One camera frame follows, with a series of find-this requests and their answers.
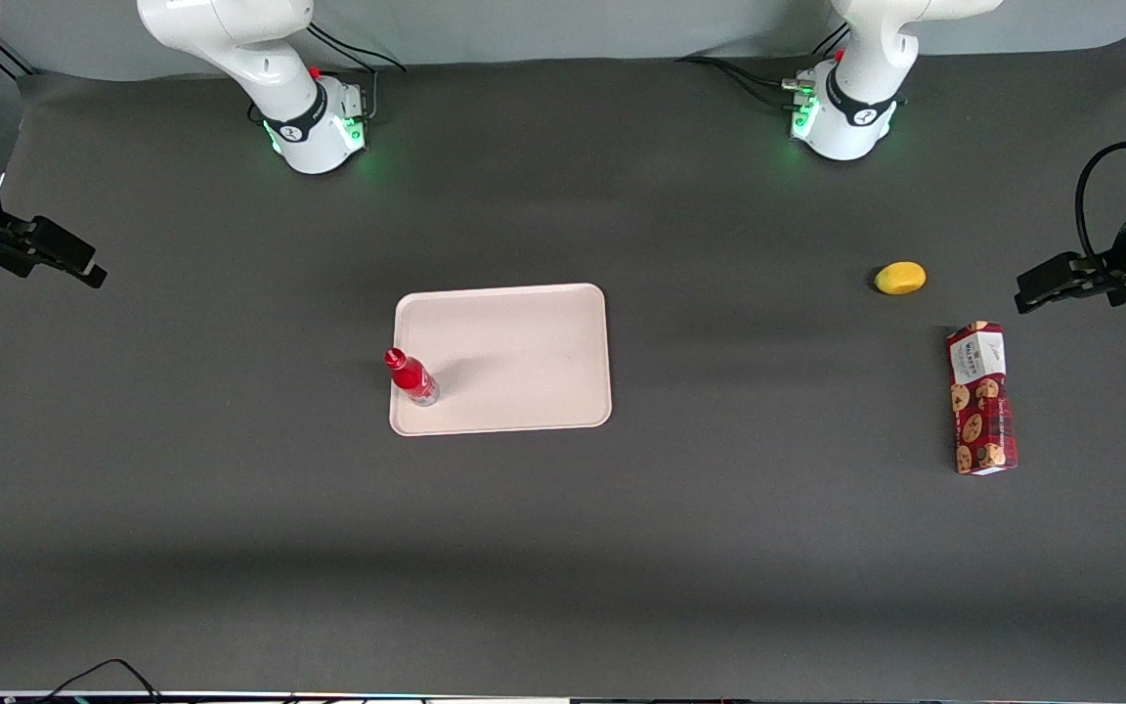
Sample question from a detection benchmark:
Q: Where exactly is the red coke bottle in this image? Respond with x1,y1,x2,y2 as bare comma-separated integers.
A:
384,347,441,408

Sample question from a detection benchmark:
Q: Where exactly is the white rectangular tray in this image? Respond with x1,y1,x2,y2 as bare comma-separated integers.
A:
389,283,614,437

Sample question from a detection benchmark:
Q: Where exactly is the red cookie box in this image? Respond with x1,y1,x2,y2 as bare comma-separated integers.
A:
945,321,1019,476

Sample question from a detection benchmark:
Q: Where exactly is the yellow lemon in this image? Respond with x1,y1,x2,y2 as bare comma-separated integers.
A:
874,261,928,295

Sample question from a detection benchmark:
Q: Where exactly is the black right arm base cable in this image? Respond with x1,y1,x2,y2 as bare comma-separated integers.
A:
248,10,408,124

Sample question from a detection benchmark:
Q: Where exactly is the black arm base cable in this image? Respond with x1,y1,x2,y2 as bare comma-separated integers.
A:
675,54,818,114
248,10,408,124

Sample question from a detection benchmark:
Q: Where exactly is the black left arm base cable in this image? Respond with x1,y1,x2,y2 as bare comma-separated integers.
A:
675,54,818,114

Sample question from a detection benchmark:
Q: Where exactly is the black cable at table edge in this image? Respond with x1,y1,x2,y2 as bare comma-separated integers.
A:
35,658,165,703

